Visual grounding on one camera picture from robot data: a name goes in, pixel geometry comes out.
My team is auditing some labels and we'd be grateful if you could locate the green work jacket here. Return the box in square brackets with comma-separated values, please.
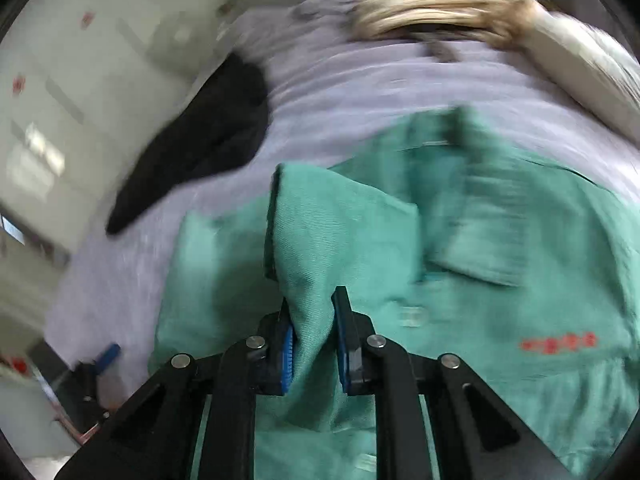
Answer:
[149, 108, 639, 479]

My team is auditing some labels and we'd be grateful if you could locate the black garment on bed edge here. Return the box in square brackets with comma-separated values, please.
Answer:
[105, 51, 270, 236]

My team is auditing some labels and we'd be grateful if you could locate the white drawer cabinet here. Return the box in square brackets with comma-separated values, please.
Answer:
[1, 0, 216, 321]

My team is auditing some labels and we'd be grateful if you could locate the cream quilted pillow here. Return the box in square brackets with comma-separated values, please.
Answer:
[354, 0, 639, 140]

